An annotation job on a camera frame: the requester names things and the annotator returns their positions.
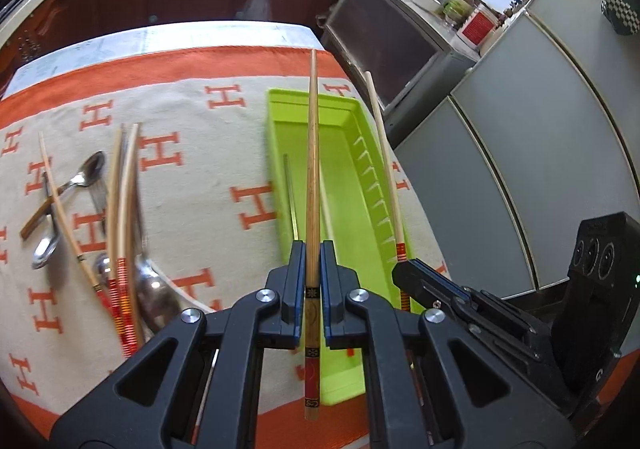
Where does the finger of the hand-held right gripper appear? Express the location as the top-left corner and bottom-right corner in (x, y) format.
(391, 258), (556, 370)

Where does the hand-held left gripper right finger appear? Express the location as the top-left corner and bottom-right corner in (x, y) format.
(321, 240), (576, 449)

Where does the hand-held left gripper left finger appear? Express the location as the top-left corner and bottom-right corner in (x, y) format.
(50, 240), (307, 449)

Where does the wooden chopstick red patterned end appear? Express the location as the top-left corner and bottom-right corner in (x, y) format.
(106, 124), (132, 360)
(302, 49), (323, 422)
(120, 123), (141, 360)
(364, 71), (413, 315)
(39, 131), (115, 317)

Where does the green plastic tray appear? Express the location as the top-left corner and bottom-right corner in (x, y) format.
(264, 88), (416, 407)

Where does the large metal spoon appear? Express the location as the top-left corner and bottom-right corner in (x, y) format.
(131, 209), (223, 337)

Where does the small metal spoon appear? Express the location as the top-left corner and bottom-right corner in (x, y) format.
(90, 184), (115, 290)
(31, 174), (65, 271)
(50, 151), (107, 202)

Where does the metal chopstick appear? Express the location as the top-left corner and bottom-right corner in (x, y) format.
(282, 154), (301, 241)

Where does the orange beige printed blanket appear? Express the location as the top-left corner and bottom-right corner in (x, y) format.
(0, 46), (453, 449)

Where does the grey refrigerator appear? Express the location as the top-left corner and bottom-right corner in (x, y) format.
(390, 0), (640, 300)

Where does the red label jar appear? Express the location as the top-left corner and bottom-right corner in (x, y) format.
(457, 4), (496, 50)

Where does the dark wooden chopstick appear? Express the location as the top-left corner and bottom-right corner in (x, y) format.
(20, 198), (53, 240)

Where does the green checkered box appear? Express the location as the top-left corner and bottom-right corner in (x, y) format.
(602, 0), (640, 37)

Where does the dark cap bottle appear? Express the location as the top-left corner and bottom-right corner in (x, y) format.
(452, 0), (478, 24)

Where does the clear plastic bag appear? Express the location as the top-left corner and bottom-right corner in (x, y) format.
(245, 0), (273, 22)

